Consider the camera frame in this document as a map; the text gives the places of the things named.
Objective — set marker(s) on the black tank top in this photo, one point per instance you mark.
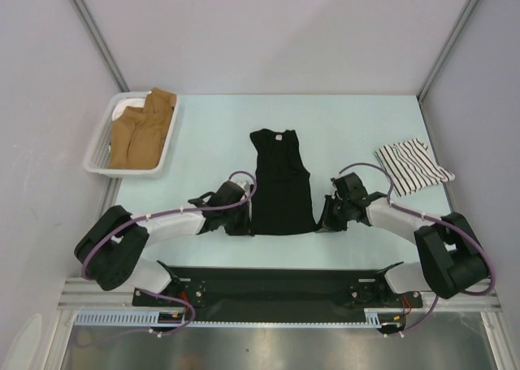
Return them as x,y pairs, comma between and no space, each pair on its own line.
282,203

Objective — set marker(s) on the right aluminium corner post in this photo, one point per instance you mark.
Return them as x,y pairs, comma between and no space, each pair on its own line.
448,47

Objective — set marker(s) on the striped white tank top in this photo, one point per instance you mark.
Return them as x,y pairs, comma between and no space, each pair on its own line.
411,166

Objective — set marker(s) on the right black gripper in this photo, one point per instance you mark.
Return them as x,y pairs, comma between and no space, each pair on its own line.
328,224

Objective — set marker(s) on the left aluminium corner post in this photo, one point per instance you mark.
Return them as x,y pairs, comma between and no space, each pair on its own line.
90,25

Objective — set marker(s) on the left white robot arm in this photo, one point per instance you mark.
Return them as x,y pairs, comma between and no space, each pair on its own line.
111,251

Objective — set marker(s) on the slotted cable duct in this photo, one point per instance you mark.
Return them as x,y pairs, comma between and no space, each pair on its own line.
170,320

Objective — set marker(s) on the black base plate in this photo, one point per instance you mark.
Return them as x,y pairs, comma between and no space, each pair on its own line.
286,295

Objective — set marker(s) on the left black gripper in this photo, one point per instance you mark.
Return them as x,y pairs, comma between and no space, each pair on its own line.
244,227

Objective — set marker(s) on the brown tank top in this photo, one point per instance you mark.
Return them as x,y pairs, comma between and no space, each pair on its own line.
139,129

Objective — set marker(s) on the aluminium corner post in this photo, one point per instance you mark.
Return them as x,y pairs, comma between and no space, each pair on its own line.
90,25
448,47

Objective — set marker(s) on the white plastic basket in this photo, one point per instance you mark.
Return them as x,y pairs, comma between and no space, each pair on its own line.
97,154

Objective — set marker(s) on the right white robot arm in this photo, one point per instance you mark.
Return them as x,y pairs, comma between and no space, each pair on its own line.
450,256

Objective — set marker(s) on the aluminium frame rail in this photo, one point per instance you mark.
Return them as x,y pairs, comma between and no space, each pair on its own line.
80,294

